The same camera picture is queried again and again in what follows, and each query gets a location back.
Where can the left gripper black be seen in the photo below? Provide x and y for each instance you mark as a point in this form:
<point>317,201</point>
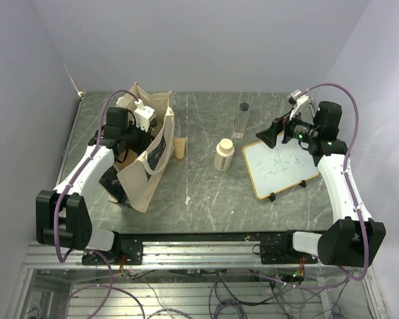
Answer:
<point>145,141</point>

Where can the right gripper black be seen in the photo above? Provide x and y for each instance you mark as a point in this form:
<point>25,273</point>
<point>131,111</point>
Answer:
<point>270,135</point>

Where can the cream canvas tote bag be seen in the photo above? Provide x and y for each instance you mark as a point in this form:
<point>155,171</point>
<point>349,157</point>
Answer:
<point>133,182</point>

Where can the beige squeeze tube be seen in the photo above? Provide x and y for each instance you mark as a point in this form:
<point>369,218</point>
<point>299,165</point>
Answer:
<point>180,148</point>

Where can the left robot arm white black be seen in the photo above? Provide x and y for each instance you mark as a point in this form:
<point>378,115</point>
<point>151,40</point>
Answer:
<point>62,217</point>

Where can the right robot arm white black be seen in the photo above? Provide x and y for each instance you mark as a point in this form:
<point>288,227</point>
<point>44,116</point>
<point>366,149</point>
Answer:
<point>354,237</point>

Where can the yellow-framed whiteboard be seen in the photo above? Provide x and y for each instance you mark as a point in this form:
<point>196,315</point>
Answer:
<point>274,170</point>

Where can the beige round lotion bottle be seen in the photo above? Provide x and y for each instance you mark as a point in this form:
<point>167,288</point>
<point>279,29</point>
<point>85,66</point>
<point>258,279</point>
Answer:
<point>224,152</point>

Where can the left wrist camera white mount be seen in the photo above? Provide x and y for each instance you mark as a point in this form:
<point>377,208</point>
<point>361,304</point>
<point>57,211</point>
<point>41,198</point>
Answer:
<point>143,115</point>

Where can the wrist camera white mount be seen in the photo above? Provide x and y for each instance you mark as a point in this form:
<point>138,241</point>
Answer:
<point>298,101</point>
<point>143,115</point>

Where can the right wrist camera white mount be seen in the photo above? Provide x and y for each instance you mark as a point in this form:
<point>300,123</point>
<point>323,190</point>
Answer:
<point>298,101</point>

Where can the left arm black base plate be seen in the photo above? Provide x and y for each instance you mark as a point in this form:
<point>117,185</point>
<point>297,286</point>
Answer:
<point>130,253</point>

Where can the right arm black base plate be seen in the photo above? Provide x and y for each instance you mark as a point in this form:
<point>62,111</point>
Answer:
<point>276,248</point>

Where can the aluminium rail frame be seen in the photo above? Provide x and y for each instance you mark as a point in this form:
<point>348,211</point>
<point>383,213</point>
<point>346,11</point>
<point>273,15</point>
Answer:
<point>165,255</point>

